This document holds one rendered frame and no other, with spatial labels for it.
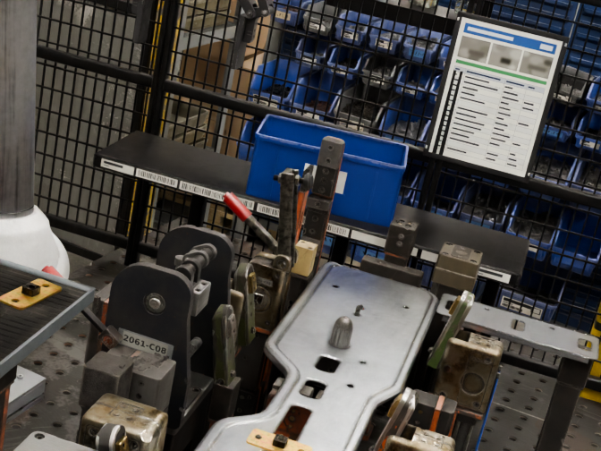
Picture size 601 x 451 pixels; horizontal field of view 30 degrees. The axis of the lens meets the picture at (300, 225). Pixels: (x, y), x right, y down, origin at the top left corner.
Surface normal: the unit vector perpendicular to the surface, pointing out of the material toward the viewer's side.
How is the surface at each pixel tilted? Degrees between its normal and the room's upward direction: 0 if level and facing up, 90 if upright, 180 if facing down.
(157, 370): 0
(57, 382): 0
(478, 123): 90
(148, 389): 90
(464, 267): 89
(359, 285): 0
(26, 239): 78
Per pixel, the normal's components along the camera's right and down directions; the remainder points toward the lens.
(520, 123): -0.26, 0.30
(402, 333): 0.19, -0.91
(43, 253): 0.93, 0.14
